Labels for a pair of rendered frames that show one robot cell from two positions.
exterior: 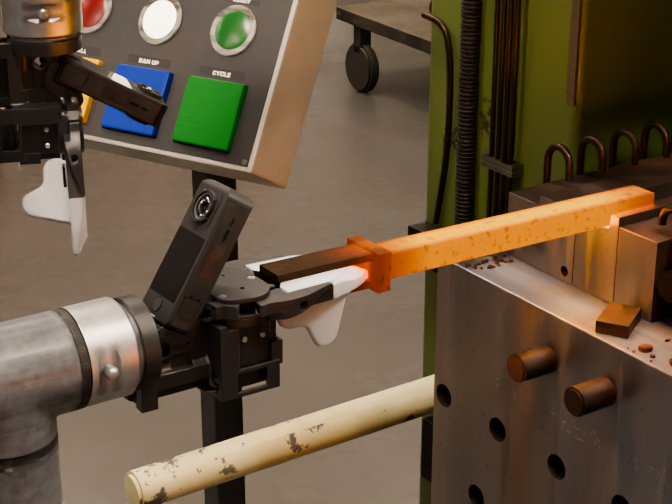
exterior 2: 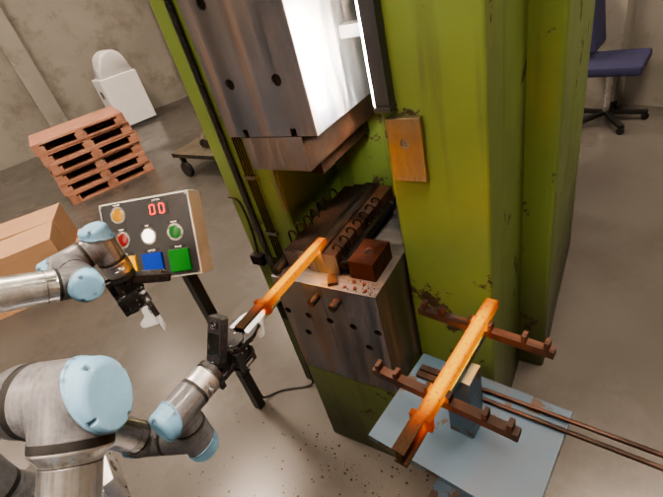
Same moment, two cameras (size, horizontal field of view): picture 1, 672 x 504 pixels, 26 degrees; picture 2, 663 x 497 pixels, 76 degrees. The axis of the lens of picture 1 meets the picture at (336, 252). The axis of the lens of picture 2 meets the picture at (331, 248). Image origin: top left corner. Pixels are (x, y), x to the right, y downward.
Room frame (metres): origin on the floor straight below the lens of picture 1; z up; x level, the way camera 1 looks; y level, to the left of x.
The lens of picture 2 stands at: (0.20, 0.02, 1.71)
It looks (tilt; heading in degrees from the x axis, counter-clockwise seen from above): 34 degrees down; 343
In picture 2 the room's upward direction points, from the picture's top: 16 degrees counter-clockwise
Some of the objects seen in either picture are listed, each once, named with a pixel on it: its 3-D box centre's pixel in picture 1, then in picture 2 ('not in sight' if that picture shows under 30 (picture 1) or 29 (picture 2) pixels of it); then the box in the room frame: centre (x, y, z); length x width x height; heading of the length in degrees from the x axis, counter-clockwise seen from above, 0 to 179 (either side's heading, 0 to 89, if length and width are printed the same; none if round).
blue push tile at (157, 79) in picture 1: (138, 101); (154, 263); (1.58, 0.22, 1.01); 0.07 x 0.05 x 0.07; 59
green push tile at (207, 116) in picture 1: (211, 114); (181, 259); (1.52, 0.14, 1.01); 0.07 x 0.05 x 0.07; 59
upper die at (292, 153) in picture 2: not in sight; (316, 122); (1.38, -0.40, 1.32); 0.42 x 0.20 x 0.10; 124
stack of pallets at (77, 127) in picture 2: not in sight; (92, 153); (6.20, 0.85, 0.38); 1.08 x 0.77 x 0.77; 101
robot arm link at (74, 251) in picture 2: not in sight; (66, 267); (1.31, 0.37, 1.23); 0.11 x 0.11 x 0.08; 21
